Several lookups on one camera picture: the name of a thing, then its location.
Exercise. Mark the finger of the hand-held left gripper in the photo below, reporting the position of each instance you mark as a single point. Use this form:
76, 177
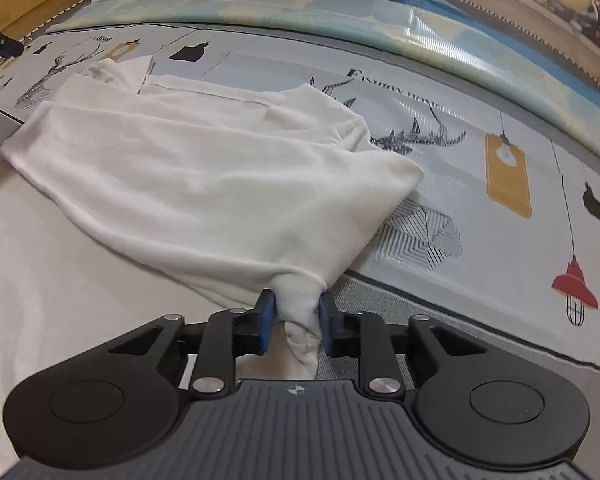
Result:
0, 42

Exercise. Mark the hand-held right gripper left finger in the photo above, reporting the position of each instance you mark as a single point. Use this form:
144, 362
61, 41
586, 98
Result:
265, 325

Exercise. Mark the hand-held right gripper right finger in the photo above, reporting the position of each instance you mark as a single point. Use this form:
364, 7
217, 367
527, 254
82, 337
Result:
326, 327

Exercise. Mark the white t-shirt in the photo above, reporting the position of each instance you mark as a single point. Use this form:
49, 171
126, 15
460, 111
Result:
180, 195

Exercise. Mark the printed bed sheet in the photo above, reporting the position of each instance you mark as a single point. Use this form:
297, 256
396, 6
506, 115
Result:
480, 110

